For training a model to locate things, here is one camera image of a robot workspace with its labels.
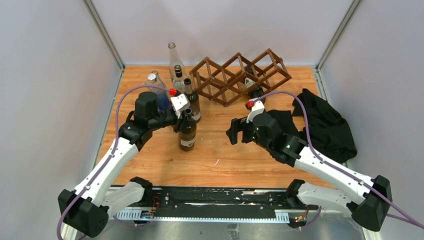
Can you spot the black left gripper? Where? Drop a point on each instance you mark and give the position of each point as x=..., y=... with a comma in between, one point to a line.
x=181, y=123

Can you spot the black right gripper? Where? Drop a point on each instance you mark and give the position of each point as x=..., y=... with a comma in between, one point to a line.
x=237, y=125

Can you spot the dark wine bottle white label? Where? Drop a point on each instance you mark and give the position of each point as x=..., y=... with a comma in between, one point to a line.
x=187, y=137

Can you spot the dark wine bottle silver neck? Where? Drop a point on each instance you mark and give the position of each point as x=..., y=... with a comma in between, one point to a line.
x=193, y=98

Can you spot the clear whisky bottle black label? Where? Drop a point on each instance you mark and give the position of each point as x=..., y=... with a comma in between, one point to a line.
x=178, y=80

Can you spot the blue square bottle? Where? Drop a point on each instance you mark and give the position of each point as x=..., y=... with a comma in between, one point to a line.
x=156, y=85

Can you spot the clear bottle with dark label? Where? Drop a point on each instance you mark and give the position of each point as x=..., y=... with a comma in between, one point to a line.
x=175, y=60

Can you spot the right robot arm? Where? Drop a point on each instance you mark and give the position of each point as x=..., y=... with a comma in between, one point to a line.
x=365, y=199

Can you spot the brown wooden wine rack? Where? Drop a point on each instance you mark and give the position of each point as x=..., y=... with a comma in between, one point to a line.
x=238, y=76

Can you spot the black cloth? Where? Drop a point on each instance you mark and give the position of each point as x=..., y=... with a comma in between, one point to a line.
x=329, y=132

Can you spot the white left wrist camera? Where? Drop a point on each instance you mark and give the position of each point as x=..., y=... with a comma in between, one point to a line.
x=179, y=104

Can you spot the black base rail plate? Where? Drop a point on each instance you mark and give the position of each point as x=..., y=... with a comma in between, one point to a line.
x=216, y=204

